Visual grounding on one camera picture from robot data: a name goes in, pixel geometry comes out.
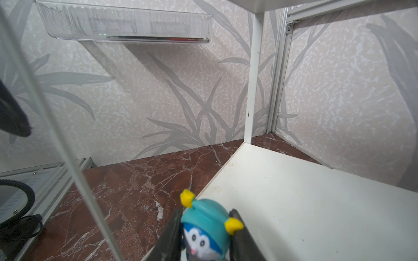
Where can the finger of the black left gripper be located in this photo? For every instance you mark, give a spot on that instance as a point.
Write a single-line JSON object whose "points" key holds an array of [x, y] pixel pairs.
{"points": [[13, 119]]}

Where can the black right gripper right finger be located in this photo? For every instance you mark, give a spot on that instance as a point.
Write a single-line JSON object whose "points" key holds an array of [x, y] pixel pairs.
{"points": [[244, 248]]}

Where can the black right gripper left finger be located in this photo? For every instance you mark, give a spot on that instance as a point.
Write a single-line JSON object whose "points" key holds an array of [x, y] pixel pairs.
{"points": [[169, 245]]}

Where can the blue cat figure teal hat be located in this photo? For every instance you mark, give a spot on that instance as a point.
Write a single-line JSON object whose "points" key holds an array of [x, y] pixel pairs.
{"points": [[207, 228]]}

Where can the white two-tier metal shelf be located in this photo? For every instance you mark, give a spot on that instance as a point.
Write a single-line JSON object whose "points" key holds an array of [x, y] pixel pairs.
{"points": [[332, 171]]}

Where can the clear plastic wall bin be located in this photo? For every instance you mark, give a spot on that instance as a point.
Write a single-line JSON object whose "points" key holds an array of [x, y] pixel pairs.
{"points": [[85, 22]]}

